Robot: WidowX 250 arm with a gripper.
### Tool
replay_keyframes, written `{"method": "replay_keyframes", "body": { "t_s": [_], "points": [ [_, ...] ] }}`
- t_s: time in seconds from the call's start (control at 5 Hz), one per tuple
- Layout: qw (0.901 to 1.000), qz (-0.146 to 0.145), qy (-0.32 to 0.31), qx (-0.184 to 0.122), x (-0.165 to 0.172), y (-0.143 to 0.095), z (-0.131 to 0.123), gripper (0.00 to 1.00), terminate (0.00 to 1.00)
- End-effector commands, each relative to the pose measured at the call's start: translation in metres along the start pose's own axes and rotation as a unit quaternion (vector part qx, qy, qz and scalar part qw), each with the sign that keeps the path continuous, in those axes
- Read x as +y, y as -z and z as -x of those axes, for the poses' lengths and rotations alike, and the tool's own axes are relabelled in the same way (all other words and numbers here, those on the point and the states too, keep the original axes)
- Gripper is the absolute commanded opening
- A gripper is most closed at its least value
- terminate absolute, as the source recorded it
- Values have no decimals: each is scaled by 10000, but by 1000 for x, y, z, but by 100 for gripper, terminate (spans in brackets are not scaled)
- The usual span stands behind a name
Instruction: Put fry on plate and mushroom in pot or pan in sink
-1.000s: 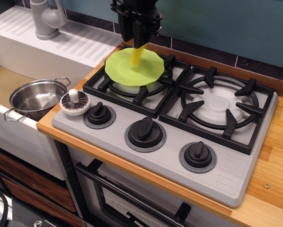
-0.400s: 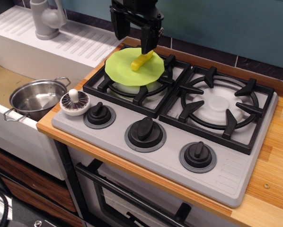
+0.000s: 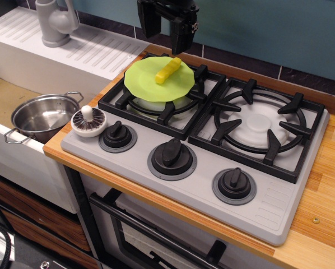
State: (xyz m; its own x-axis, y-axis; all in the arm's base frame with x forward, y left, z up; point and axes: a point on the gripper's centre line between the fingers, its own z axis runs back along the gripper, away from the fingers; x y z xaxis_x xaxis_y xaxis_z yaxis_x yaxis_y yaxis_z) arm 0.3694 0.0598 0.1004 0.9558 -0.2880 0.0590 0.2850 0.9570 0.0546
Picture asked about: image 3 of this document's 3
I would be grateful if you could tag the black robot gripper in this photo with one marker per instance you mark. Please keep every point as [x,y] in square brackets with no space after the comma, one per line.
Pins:
[181,14]

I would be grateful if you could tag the yellow toy fry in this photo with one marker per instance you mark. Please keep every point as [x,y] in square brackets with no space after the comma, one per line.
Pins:
[168,70]

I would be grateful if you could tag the green plastic plate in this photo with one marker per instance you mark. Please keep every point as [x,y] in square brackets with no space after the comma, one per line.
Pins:
[139,79]

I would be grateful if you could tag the white brown toy mushroom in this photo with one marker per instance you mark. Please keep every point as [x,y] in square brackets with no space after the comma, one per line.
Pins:
[89,122]

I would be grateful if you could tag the white toy sink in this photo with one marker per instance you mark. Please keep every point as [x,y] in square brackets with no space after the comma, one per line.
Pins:
[83,67]

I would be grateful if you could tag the stainless steel pot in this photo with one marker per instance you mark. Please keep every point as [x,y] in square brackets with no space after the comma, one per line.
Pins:
[40,118]

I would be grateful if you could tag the black left burner grate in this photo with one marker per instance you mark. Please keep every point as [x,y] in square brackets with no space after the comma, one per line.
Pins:
[172,107]

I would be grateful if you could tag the black burner grate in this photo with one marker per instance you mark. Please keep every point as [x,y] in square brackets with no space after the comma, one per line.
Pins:
[172,107]
[264,129]

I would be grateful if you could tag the grey toy faucet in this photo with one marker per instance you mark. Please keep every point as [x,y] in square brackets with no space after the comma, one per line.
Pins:
[56,25]

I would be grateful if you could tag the black left stove knob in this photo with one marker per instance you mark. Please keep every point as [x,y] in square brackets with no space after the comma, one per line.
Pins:
[117,138]

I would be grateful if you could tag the black stove knob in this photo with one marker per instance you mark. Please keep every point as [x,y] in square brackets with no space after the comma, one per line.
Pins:
[117,138]
[172,161]
[234,187]

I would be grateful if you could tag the black middle stove knob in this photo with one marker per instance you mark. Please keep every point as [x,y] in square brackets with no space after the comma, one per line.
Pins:
[172,161]

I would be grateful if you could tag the black right burner grate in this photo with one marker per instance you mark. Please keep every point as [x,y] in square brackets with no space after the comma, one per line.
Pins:
[264,129]

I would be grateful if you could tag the grey toy stove top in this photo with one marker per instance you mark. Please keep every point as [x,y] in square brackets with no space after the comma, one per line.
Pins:
[268,216]

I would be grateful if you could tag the black right stove knob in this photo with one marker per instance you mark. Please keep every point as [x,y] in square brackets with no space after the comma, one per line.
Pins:
[234,187]

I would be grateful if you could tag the toy oven door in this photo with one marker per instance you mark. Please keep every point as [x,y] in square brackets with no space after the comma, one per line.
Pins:
[146,237]

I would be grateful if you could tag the wooden drawer front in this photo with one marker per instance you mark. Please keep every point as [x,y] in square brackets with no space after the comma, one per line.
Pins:
[45,224]

